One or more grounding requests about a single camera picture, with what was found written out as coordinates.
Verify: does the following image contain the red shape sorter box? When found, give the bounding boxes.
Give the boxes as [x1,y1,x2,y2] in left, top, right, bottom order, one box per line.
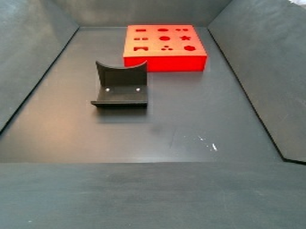
[124,24,209,72]

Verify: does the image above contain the black curved holder bracket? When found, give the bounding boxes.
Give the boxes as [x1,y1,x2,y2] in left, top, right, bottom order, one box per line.
[91,62,149,107]

